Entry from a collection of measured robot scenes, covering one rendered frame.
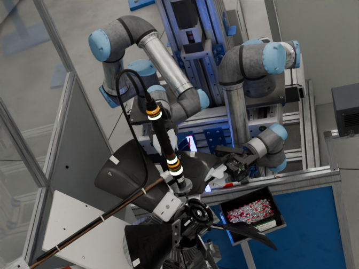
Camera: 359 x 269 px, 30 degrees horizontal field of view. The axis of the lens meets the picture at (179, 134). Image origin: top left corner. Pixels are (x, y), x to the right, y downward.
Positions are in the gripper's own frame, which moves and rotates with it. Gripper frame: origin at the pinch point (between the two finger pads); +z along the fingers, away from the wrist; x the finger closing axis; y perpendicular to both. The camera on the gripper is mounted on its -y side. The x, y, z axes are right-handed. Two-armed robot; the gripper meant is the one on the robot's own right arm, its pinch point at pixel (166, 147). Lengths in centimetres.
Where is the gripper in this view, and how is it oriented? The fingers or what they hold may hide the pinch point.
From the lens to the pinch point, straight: 219.2
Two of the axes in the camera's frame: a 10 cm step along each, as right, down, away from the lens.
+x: -9.5, 3.0, 0.6
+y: 2.7, 7.3, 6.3
